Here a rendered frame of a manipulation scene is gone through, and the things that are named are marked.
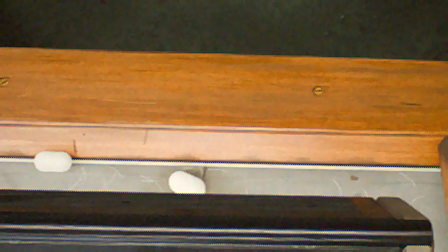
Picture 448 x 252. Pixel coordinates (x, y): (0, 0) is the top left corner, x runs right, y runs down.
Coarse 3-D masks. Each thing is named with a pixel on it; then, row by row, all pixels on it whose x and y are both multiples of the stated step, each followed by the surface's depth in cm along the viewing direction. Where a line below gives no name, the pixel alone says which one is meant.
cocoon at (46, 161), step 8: (40, 152) 71; (48, 152) 71; (56, 152) 71; (64, 152) 71; (40, 160) 71; (48, 160) 71; (56, 160) 71; (64, 160) 71; (40, 168) 71; (48, 168) 71; (56, 168) 71; (64, 168) 71
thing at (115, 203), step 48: (0, 192) 36; (48, 192) 36; (96, 192) 37; (144, 192) 38; (0, 240) 31; (48, 240) 31; (96, 240) 31; (144, 240) 31; (192, 240) 31; (240, 240) 31; (288, 240) 32; (336, 240) 32; (384, 240) 32; (432, 240) 32
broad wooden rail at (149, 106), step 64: (0, 64) 75; (64, 64) 76; (128, 64) 76; (192, 64) 77; (256, 64) 77; (320, 64) 78; (384, 64) 78; (0, 128) 72; (64, 128) 72; (128, 128) 73; (192, 128) 73; (256, 128) 73; (320, 128) 74; (384, 128) 74
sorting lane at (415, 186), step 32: (0, 160) 72; (32, 160) 73; (96, 160) 73; (224, 192) 72; (256, 192) 73; (288, 192) 73; (320, 192) 73; (352, 192) 73; (384, 192) 74; (416, 192) 74
